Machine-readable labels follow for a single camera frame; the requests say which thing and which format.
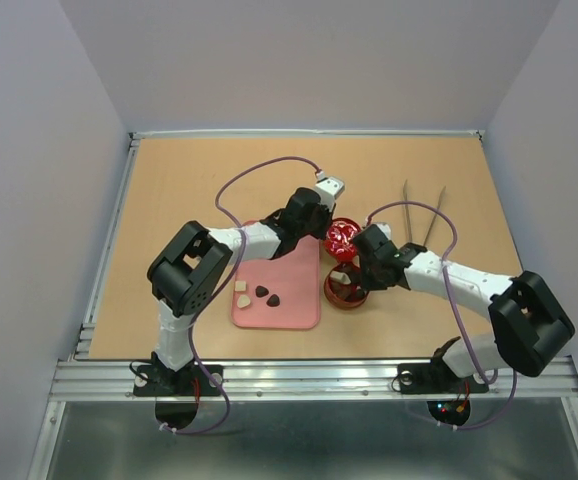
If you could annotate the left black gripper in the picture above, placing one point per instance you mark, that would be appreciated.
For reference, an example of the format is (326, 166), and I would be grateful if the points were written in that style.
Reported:
(327, 217)

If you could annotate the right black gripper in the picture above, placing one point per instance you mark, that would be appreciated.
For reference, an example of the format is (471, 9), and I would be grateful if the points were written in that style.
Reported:
(368, 282)

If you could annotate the white heart chocolate top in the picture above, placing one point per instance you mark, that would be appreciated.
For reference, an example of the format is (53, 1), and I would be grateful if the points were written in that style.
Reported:
(340, 277)

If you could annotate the white heart chocolate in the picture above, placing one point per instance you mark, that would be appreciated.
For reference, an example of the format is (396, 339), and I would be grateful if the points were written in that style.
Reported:
(243, 301)
(340, 277)

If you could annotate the red round tin lid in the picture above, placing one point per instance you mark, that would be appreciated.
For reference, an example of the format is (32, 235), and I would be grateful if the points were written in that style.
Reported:
(338, 239)

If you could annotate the red round tin box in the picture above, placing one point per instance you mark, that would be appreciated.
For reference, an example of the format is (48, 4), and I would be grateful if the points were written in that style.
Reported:
(357, 298)

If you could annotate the dark square chocolate top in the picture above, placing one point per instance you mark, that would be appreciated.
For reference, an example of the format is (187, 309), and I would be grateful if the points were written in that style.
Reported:
(341, 291)

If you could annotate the pink plastic tray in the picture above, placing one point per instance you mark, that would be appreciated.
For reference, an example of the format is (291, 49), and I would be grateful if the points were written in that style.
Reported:
(295, 278)

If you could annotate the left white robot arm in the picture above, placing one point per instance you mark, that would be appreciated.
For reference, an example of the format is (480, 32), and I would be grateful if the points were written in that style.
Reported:
(184, 276)

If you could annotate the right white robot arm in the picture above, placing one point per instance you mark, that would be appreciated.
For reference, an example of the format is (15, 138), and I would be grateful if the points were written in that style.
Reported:
(529, 326)

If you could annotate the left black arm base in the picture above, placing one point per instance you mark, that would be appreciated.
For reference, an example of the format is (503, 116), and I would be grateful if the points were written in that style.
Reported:
(177, 394)

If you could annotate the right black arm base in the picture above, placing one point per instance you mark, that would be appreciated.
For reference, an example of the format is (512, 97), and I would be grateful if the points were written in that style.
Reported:
(431, 378)

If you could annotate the dark heart chocolate left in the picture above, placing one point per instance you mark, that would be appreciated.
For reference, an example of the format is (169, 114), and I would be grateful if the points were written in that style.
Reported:
(261, 291)

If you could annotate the dark heart chocolate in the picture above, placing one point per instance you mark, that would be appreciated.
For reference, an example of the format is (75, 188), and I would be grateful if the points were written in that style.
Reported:
(261, 291)
(273, 301)

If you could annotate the dark heart chocolate bottom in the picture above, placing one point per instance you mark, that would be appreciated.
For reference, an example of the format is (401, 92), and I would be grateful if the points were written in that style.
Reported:
(273, 301)

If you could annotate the white heart chocolate bottom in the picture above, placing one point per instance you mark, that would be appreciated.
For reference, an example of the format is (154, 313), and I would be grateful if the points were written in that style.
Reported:
(243, 301)

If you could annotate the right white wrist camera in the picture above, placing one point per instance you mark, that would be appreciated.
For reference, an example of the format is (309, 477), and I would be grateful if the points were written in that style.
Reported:
(383, 227)

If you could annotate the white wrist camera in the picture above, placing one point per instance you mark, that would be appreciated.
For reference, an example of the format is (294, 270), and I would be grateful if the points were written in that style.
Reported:
(383, 227)
(329, 189)

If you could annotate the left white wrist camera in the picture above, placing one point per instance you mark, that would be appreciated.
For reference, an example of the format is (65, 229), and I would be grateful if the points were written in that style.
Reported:
(329, 189)

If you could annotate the aluminium front rail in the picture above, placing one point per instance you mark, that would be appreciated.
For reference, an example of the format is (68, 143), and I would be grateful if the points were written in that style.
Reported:
(250, 381)

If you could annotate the aluminium table frame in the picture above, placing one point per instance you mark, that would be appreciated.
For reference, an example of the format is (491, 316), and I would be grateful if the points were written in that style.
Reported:
(297, 439)

